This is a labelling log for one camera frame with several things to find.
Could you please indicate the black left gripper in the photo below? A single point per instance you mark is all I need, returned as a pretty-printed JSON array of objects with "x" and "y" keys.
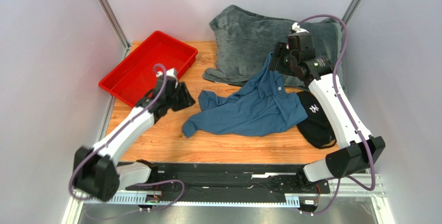
[{"x": 186, "y": 99}]

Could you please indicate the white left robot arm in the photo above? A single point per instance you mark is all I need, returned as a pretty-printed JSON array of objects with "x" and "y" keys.
[{"x": 96, "y": 169}]

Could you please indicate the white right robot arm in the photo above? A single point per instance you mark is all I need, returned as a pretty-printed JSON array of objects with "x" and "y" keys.
[{"x": 358, "y": 148}]

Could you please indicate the grey plush pillow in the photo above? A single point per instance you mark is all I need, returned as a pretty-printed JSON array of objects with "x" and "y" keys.
[{"x": 244, "y": 39}]

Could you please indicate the blue t shirt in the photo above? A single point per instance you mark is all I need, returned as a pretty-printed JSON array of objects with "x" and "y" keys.
[{"x": 260, "y": 107}]

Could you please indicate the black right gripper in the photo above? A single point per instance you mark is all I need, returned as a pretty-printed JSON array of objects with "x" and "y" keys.
[{"x": 279, "y": 58}]

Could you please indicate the red plastic tray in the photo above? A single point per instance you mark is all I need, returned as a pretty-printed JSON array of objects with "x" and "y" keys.
[{"x": 134, "y": 76}]

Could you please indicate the left aluminium frame post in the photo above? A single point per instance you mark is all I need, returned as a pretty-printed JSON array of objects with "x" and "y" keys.
[{"x": 105, "y": 5}]

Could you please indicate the black baseball cap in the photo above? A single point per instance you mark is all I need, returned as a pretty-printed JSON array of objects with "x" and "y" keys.
[{"x": 316, "y": 128}]

